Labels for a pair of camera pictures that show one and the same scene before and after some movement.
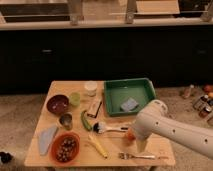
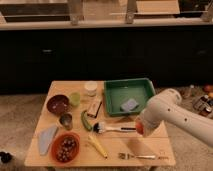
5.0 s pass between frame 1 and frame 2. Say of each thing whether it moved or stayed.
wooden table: stayed
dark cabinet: stayed
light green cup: stayed
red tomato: moved
